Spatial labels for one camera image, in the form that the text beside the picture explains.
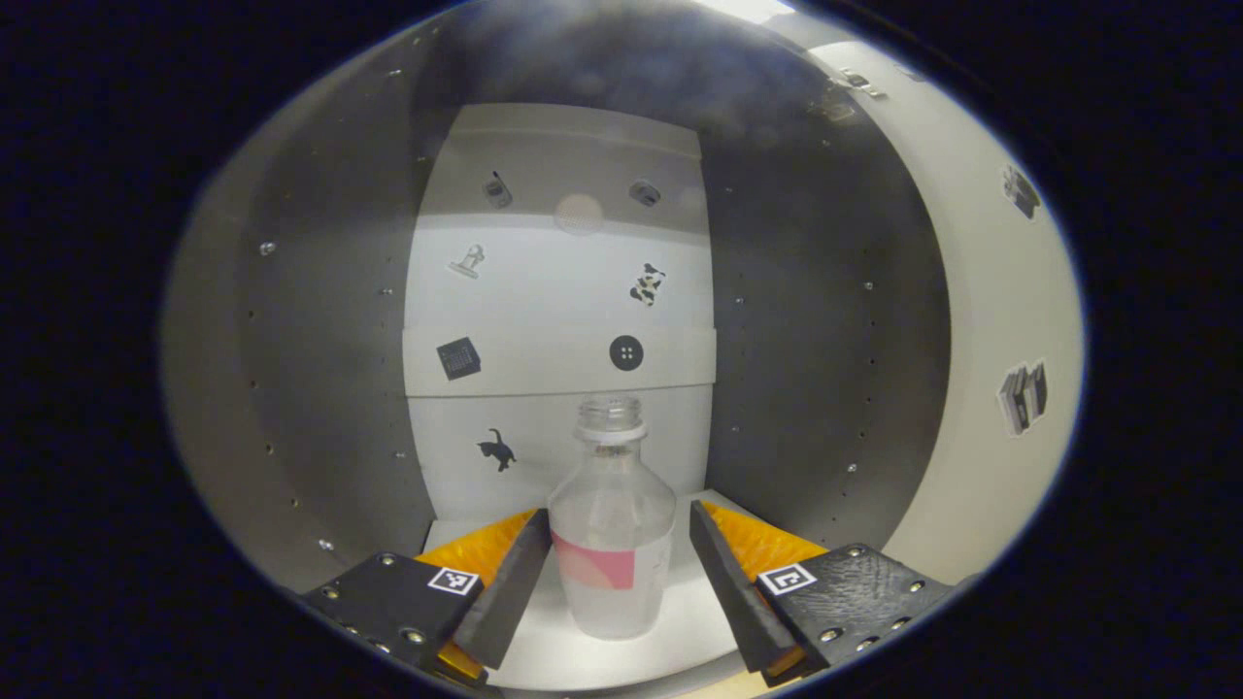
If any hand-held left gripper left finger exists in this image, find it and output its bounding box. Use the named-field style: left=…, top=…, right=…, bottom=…
left=296, top=507, right=554, bottom=685

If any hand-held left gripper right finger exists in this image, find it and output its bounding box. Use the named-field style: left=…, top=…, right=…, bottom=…
left=688, top=500, right=957, bottom=688

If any clear plastic bottle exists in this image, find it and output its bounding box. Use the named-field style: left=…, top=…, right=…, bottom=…
left=547, top=395, right=678, bottom=642

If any dark grey cabinet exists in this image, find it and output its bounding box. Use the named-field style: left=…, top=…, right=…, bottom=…
left=160, top=0, right=957, bottom=699

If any metal door hinge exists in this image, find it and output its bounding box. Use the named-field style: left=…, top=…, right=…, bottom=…
left=814, top=66, right=887, bottom=122

